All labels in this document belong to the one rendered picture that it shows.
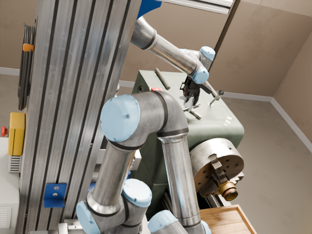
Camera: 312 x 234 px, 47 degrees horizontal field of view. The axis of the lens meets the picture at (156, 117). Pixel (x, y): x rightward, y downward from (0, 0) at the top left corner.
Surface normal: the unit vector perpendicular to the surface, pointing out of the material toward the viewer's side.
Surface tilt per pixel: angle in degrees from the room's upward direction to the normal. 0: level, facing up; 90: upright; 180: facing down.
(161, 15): 90
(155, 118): 65
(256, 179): 0
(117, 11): 90
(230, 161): 90
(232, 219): 0
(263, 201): 0
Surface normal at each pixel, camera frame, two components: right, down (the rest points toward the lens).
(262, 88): 0.25, 0.63
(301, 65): -0.92, -0.07
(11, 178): 0.29, -0.77
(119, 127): -0.72, 0.07
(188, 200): 0.22, 0.01
